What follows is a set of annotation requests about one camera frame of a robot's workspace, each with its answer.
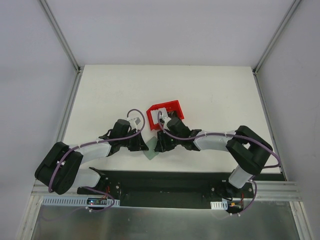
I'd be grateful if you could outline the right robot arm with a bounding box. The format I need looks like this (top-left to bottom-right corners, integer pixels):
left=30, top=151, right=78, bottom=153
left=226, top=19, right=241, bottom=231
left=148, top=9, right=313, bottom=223
left=154, top=117, right=273, bottom=198

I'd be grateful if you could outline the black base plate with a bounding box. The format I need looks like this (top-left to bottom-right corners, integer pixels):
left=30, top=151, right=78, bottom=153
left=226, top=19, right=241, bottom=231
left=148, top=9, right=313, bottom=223
left=76, top=168, right=255, bottom=208

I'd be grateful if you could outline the red plastic card bin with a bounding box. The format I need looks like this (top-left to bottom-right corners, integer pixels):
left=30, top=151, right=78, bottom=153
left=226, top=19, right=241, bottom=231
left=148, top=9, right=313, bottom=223
left=146, top=100, right=185, bottom=130

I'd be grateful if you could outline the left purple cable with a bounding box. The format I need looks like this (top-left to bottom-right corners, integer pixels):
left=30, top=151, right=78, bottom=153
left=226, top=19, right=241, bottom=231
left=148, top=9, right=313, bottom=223
left=47, top=108, right=147, bottom=193

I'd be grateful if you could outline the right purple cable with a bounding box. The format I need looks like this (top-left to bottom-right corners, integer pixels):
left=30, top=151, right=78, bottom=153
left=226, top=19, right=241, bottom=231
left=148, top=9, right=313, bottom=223
left=156, top=111, right=281, bottom=170

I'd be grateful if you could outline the left white cable duct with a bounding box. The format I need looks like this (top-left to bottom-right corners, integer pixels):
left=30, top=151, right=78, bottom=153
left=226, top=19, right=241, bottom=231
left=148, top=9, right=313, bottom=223
left=42, top=196, right=120, bottom=208

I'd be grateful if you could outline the aluminium frame rail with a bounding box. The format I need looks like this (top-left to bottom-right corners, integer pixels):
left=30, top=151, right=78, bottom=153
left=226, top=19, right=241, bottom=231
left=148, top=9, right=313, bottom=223
left=253, top=0, right=320, bottom=240
left=17, top=0, right=84, bottom=240

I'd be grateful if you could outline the white cable duct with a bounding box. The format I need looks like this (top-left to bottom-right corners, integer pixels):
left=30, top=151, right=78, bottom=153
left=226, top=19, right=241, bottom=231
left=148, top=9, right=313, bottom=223
left=42, top=196, right=120, bottom=208
left=210, top=201, right=228, bottom=211

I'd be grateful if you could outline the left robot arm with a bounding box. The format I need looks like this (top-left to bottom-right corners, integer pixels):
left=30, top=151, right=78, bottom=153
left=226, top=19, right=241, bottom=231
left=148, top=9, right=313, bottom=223
left=34, top=117, right=149, bottom=195

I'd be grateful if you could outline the left aluminium frame rail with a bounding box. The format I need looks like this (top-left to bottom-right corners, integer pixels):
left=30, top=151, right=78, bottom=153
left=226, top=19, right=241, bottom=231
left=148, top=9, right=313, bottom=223
left=17, top=0, right=84, bottom=240

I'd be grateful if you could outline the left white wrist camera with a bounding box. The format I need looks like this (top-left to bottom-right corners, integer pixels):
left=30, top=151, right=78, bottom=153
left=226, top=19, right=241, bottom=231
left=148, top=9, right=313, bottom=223
left=129, top=117, right=141, bottom=125

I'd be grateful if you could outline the right aluminium frame rail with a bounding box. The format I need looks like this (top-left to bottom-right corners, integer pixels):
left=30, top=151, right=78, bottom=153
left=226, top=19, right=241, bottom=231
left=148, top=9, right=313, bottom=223
left=253, top=0, right=320, bottom=240

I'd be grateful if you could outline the black card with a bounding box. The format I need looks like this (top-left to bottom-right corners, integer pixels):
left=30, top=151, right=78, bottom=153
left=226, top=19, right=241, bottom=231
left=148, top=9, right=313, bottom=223
left=167, top=111, right=178, bottom=118

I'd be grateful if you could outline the purple cable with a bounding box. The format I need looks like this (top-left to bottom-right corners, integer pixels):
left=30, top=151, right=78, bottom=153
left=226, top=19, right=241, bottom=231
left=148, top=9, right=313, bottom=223
left=156, top=111, right=281, bottom=170
left=47, top=108, right=147, bottom=193

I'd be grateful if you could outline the right white cable duct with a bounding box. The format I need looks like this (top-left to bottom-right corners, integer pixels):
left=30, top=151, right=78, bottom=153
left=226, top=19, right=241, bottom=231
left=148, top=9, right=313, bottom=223
left=210, top=201, right=228, bottom=211

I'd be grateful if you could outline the green leather card holder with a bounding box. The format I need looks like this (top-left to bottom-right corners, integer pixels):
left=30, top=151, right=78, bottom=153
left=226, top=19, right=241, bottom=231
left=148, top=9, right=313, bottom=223
left=143, top=136, right=159, bottom=160

